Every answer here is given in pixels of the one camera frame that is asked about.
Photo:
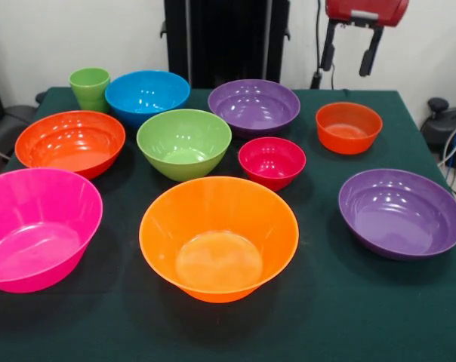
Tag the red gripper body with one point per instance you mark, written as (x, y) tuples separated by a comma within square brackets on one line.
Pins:
[(364, 5)]

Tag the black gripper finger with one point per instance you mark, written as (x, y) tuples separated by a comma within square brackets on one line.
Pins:
[(327, 53), (367, 62)]

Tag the purple bowl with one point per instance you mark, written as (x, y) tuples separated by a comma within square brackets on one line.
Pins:
[(250, 105), (401, 215)]

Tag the small red-orange bowl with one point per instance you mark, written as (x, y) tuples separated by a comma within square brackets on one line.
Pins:
[(349, 132)]

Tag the small crimson bowl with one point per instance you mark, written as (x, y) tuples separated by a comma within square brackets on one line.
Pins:
[(271, 162)]

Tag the green bowl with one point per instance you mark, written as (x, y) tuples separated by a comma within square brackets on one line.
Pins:
[(182, 143)]

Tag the blue bowl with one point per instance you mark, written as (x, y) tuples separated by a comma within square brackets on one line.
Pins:
[(145, 94)]

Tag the green cup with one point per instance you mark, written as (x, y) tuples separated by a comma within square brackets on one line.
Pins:
[(88, 88)]

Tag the dark green tablecloth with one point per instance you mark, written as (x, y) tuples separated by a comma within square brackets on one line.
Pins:
[(326, 301)]

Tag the large red-orange bowl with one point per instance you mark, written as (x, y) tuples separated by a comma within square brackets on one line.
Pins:
[(69, 143)]

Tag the pink bowl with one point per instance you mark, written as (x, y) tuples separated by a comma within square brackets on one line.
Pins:
[(35, 226)]

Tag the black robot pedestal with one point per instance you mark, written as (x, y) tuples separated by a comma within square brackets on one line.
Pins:
[(228, 45)]

